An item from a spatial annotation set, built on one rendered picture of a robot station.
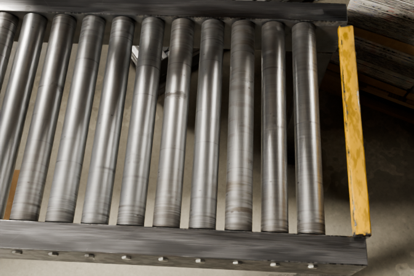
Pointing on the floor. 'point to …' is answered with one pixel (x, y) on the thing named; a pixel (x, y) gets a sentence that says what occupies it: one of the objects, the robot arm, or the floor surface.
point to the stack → (378, 7)
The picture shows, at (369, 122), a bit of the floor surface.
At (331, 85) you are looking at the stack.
